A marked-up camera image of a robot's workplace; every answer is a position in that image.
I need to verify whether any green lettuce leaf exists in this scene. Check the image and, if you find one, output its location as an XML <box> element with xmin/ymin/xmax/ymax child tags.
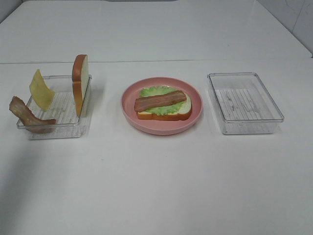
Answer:
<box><xmin>138</xmin><ymin>85</ymin><xmax>192</xmax><ymax>116</ymax></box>

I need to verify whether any bacon strip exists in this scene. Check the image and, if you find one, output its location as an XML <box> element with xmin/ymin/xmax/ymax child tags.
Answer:
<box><xmin>9</xmin><ymin>96</ymin><xmax>56</xmax><ymax>126</ymax></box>
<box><xmin>134</xmin><ymin>90</ymin><xmax>187</xmax><ymax>112</ymax></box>

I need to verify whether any left clear plastic tray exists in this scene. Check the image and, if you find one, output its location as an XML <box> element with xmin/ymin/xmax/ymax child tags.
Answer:
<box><xmin>17</xmin><ymin>75</ymin><xmax>93</xmax><ymax>140</ymax></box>

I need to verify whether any clear plastic tray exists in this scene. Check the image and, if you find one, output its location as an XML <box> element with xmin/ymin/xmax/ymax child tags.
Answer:
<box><xmin>17</xmin><ymin>75</ymin><xmax>93</xmax><ymax>140</ymax></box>
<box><xmin>207</xmin><ymin>72</ymin><xmax>284</xmax><ymax>135</ymax></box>

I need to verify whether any bread slice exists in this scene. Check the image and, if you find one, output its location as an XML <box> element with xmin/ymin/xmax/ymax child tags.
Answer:
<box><xmin>136</xmin><ymin>99</ymin><xmax>192</xmax><ymax>121</ymax></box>
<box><xmin>72</xmin><ymin>54</ymin><xmax>89</xmax><ymax>117</ymax></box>

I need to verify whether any pink round plate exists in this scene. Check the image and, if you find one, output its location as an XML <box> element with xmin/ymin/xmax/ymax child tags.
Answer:
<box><xmin>121</xmin><ymin>77</ymin><xmax>203</xmax><ymax>135</ymax></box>

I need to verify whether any yellow cheese slice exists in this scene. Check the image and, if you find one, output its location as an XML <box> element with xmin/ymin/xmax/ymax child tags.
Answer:
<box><xmin>29</xmin><ymin>69</ymin><xmax>55</xmax><ymax>112</ymax></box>

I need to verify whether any right clear plastic tray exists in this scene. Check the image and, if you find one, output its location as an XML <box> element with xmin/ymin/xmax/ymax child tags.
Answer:
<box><xmin>207</xmin><ymin>72</ymin><xmax>284</xmax><ymax>135</ymax></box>

